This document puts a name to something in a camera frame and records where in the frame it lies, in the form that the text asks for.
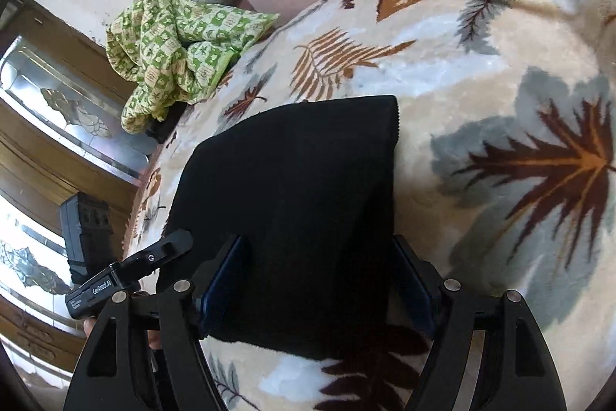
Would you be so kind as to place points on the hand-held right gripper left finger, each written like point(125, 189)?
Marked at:
point(226, 281)

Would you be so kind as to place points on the black pants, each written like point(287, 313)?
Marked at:
point(298, 209)

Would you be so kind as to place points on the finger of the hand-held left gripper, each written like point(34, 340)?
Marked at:
point(159, 249)

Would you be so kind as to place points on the leaf print blanket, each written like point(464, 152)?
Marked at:
point(481, 103)

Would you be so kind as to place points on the person's left hand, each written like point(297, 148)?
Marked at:
point(153, 339)

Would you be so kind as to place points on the green patterned cloth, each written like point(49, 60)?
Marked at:
point(178, 50)

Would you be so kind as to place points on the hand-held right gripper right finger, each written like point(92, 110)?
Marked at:
point(414, 290)

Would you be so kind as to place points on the wooden wardrobe with mirrored panels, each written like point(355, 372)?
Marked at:
point(48, 141)

